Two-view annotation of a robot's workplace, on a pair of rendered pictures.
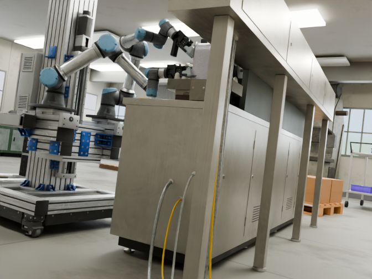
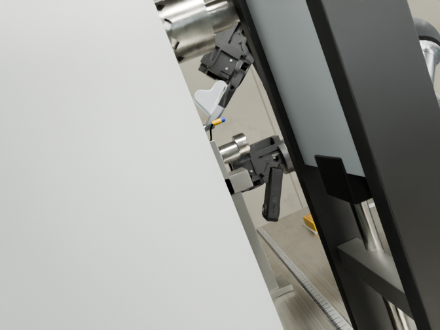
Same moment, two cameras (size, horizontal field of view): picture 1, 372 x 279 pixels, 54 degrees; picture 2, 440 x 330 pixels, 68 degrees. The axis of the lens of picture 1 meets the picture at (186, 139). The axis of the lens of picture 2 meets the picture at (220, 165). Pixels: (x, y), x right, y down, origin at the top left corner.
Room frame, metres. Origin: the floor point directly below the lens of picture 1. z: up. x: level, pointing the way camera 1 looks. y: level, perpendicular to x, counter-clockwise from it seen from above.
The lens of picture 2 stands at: (2.83, -0.31, 1.23)
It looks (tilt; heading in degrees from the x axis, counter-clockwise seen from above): 7 degrees down; 147
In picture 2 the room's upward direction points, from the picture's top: 22 degrees counter-clockwise
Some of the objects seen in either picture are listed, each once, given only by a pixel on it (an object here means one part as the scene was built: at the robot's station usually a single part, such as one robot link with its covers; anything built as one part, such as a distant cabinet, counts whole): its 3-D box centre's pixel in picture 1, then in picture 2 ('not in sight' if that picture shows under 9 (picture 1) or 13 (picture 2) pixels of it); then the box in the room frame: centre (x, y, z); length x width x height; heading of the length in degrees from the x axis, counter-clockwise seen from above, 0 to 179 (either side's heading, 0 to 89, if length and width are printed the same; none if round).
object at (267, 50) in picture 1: (291, 73); not in sight; (2.67, -0.71, 1.29); 3.10 x 0.28 x 0.30; 152
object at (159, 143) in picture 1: (240, 181); not in sight; (3.11, -0.50, 0.43); 2.52 x 0.64 x 0.86; 152
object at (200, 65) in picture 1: (209, 72); not in sight; (2.19, -0.09, 1.11); 0.23 x 0.01 x 0.18; 62
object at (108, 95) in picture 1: (109, 96); not in sight; (2.87, 0.63, 0.98); 0.13 x 0.12 x 0.14; 121
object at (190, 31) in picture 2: not in sight; (178, 30); (2.53, -0.11, 1.33); 0.06 x 0.06 x 0.06; 62
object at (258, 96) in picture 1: (287, 117); not in sight; (3.08, -0.82, 1.02); 2.24 x 0.04 x 0.24; 152
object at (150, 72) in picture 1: (154, 73); not in sight; (2.38, 0.26, 1.11); 0.11 x 0.08 x 0.09; 62
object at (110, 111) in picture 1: (107, 110); not in sight; (2.87, 0.64, 0.87); 0.15 x 0.15 x 0.10
